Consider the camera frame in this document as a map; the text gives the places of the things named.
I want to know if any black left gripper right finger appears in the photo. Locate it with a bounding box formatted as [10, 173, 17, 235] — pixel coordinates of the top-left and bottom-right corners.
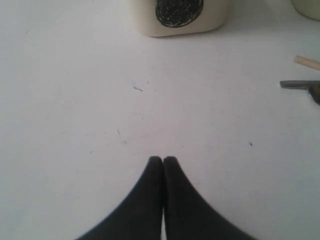
[163, 156, 253, 240]

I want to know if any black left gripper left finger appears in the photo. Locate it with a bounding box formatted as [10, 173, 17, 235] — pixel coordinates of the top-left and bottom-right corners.
[79, 156, 163, 240]

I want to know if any steel table knife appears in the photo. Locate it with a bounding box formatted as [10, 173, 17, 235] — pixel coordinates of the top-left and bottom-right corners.
[279, 80, 320, 90]

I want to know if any wooden chopstick lower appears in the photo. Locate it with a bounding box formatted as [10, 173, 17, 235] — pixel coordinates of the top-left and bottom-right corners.
[294, 55, 320, 71]

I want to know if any cream bin circle mark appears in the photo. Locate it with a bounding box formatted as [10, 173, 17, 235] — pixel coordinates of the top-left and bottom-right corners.
[129, 0, 231, 37]

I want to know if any cream bin triangle mark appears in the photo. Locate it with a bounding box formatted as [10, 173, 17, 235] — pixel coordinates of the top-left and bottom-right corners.
[292, 0, 320, 20]

